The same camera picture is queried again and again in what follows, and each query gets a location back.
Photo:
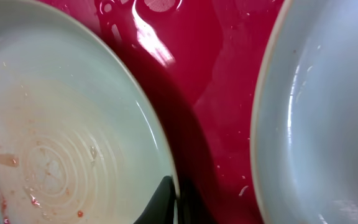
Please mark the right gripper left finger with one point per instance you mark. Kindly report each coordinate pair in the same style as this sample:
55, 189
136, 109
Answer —
160, 208

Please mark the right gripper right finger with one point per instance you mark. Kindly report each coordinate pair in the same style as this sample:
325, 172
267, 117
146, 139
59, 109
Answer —
191, 208

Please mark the white plate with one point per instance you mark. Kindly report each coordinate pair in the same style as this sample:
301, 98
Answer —
79, 139
304, 126

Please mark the red plastic tray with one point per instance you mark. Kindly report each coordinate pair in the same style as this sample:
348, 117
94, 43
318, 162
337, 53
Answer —
198, 63

